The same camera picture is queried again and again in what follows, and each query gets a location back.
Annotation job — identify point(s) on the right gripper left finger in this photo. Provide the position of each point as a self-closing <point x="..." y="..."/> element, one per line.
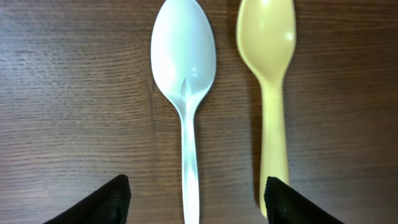
<point x="107" y="205"/>

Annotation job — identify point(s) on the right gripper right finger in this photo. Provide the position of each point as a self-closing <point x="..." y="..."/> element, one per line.
<point x="285" y="205"/>

